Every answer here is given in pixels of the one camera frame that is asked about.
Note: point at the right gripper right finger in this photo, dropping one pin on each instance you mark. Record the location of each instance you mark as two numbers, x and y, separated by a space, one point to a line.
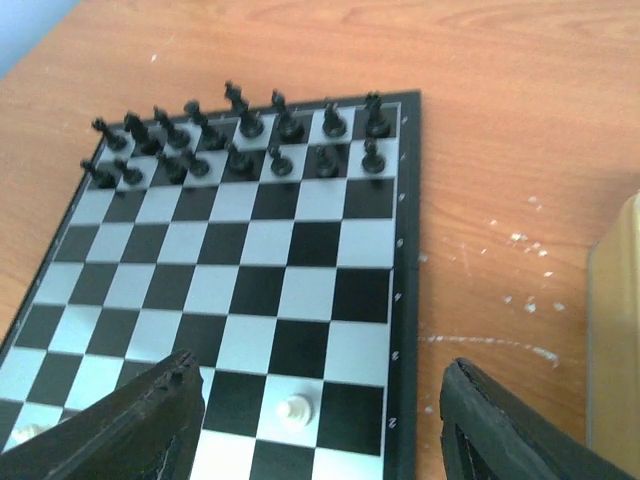
489 433

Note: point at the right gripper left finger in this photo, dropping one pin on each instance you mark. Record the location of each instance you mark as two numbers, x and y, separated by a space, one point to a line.
147 429

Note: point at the white pawn on board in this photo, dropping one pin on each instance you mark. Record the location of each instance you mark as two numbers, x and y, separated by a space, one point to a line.
295 412

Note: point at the black chess piece set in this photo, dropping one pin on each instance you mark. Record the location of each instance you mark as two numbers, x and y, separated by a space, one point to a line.
282 143

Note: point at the gold metal tin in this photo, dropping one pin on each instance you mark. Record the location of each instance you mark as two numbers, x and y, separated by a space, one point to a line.
613 341

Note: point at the black and silver chessboard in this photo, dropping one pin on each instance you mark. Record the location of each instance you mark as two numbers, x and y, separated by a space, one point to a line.
277 289

